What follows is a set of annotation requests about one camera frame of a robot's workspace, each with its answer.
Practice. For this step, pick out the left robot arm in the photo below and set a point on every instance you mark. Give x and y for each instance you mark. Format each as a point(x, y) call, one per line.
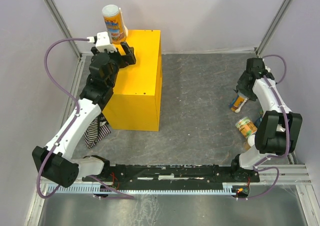
point(54, 160)

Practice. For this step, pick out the light blue cable duct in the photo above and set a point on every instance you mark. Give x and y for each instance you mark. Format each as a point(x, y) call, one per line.
point(96, 188)

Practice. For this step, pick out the green label can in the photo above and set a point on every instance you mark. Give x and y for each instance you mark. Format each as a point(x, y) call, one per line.
point(246, 127)

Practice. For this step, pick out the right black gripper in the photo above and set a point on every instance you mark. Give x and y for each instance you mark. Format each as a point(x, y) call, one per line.
point(239, 87)

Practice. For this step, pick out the striped black white cloth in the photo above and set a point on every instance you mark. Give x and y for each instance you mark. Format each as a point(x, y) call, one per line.
point(96, 131)

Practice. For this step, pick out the orange can white lid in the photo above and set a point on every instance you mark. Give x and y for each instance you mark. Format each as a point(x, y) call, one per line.
point(250, 142)

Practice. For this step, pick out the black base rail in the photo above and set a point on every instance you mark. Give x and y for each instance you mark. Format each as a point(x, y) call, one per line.
point(207, 176)

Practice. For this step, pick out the yellow shelf cabinet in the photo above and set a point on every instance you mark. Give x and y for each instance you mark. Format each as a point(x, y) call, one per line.
point(136, 100)

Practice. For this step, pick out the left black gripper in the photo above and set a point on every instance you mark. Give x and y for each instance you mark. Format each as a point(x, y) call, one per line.
point(126, 60)

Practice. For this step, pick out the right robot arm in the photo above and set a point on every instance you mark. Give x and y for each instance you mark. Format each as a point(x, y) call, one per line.
point(278, 132)

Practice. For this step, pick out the blue orange can with spoon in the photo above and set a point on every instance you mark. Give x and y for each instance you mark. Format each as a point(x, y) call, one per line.
point(238, 102)

